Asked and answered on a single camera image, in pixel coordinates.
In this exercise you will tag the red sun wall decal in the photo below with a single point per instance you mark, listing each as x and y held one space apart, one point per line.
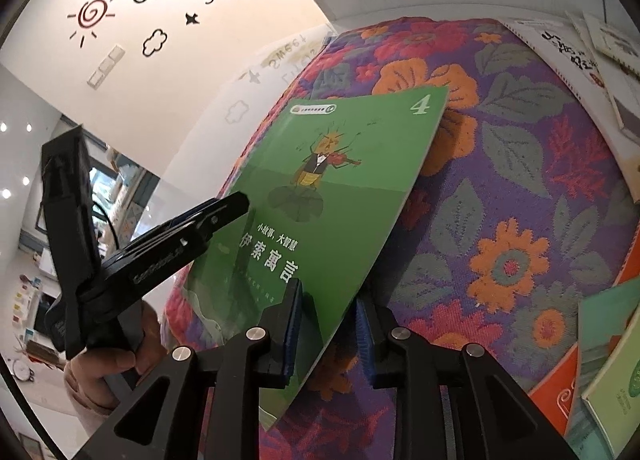
92 12

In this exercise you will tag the person's left hand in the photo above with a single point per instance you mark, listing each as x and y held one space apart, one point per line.
90 375

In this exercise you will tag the person's left forearm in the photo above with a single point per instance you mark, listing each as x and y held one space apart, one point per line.
82 415

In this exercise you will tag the light green book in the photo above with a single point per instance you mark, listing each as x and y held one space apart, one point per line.
617 405

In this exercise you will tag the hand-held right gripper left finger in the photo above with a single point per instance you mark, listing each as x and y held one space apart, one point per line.
292 340

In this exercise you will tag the white mermaid cover book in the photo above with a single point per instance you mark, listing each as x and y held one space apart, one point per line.
545 47

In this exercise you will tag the white wall switch panel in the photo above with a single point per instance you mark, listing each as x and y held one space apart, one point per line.
99 75
116 54

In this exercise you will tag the orange-red framed cover book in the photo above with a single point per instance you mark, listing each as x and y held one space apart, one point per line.
555 390

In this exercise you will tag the green cover book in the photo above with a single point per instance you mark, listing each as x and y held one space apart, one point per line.
330 180

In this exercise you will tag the row of coloured wall cards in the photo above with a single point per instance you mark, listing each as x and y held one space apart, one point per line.
22 297

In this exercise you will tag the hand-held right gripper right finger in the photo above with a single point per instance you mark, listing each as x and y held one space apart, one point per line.
362 345

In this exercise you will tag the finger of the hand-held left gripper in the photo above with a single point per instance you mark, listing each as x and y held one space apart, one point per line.
225 210

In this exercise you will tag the white round clock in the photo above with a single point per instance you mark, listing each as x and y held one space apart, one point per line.
22 370

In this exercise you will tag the white book with orange animal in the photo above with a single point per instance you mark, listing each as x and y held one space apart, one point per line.
622 90

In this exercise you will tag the stack of books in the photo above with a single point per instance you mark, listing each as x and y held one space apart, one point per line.
605 320

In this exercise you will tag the floral purple blanket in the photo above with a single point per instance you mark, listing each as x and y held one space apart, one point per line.
505 200

